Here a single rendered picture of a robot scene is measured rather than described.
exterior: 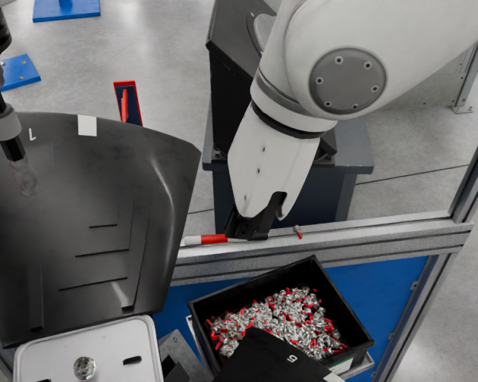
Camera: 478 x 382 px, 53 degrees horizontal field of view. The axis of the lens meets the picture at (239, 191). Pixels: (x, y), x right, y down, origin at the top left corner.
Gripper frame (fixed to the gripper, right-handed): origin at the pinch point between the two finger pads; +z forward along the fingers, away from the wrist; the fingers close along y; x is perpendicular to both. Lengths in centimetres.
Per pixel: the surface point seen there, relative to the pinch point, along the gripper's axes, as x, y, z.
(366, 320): 46, -16, 44
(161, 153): -10.3, -1.1, -7.3
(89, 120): -17.3, -4.4, -7.4
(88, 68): -23, -228, 120
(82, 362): -15.9, 20.4, -7.5
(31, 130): -22.1, -1.7, -7.4
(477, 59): 158, -158, 34
